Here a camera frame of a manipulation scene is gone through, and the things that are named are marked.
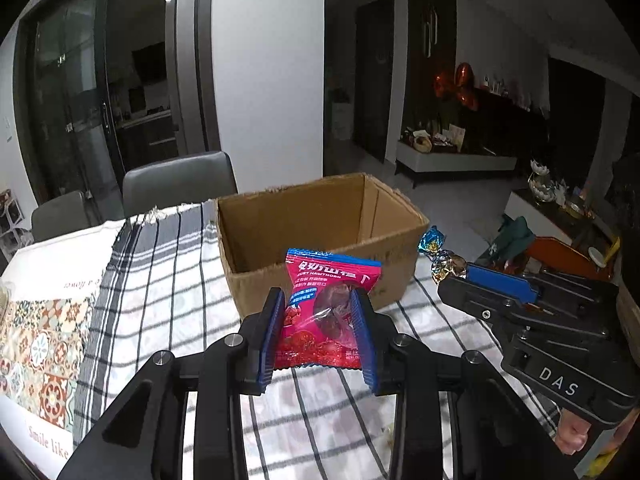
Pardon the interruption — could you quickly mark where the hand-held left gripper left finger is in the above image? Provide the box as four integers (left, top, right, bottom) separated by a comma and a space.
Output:
56, 286, 287, 480

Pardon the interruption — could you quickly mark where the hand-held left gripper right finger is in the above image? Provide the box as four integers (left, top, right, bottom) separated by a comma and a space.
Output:
349, 287, 578, 480

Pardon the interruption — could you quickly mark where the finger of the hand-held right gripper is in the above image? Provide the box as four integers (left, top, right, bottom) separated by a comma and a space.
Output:
437, 261, 543, 323

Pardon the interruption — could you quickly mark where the gold foil candy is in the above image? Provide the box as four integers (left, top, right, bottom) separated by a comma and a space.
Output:
431, 250, 468, 285

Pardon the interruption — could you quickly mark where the red snack packet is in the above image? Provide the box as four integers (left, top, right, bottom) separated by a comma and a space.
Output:
274, 247, 382, 368

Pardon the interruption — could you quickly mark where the blue foil candy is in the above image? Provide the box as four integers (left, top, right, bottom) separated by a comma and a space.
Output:
419, 226, 447, 256

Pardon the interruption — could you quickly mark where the brown cardboard box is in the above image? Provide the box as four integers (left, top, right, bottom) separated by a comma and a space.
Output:
215, 172, 431, 318

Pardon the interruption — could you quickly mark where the person's right hand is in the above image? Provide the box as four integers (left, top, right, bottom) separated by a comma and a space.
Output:
554, 407, 593, 456

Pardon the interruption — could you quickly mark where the dark green cloth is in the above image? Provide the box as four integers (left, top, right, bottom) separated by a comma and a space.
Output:
487, 216, 536, 264

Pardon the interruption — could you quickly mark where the orange wooden chair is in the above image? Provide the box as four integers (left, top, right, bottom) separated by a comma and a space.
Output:
525, 237, 614, 282

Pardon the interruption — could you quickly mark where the white low table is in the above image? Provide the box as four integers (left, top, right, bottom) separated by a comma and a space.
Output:
504, 189, 581, 246

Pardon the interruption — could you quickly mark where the black white checked tablecloth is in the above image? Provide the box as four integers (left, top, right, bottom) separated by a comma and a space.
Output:
75, 202, 561, 480

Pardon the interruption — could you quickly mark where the white low sideboard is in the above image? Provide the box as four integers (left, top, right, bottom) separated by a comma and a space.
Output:
396, 140, 518, 177

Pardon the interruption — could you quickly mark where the wide grey chair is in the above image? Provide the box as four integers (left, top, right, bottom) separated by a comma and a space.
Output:
122, 151, 239, 221

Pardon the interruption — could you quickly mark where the tile print table cloth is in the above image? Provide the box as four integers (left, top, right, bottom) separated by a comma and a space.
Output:
0, 220, 126, 480

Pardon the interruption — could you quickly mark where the dark wooden room door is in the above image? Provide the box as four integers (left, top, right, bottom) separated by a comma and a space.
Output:
355, 0, 396, 163

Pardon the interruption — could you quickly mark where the narrow grey chair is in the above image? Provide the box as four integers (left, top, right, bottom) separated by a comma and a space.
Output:
31, 191, 91, 243

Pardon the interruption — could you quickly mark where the white storage rack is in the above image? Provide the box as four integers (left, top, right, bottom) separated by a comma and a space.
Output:
0, 189, 26, 261

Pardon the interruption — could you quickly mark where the grey refrigerator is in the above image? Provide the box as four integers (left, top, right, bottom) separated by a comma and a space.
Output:
165, 0, 221, 157

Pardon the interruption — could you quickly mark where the sliding glass door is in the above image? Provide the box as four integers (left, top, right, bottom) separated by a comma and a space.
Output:
15, 0, 126, 206

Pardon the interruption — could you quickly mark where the dark wardrobe with long handles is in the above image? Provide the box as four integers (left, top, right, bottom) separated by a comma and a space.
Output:
407, 0, 458, 136

